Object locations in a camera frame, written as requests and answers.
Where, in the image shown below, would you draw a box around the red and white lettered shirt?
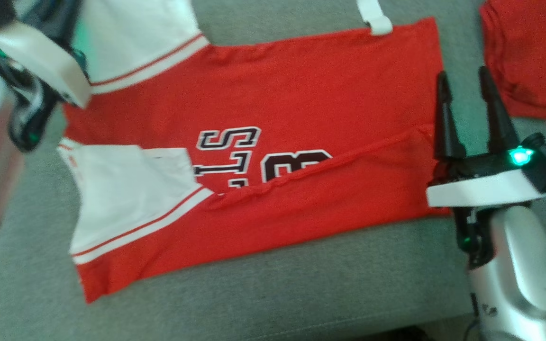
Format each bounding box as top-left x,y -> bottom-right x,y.
56,0 -> 451,304

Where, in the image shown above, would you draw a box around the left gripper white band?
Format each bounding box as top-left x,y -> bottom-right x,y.
0,0 -> 91,108

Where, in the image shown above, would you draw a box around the white fabric strip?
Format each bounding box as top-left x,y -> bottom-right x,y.
356,0 -> 393,36

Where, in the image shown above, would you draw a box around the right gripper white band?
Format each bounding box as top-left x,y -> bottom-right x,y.
426,66 -> 546,208

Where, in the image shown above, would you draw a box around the red shorts with white stripe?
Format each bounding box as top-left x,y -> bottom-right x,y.
479,0 -> 546,120

